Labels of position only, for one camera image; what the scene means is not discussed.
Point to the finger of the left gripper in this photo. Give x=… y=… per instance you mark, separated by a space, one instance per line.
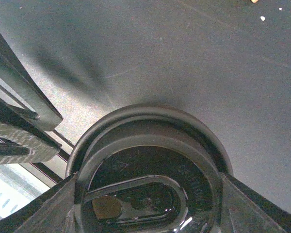
x=24 y=129

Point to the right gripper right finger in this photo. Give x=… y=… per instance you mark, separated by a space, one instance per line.
x=246 y=211

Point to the black coffee cup lid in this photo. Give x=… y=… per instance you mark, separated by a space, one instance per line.
x=148 y=169

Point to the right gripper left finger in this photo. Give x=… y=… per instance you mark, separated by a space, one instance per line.
x=51 y=212

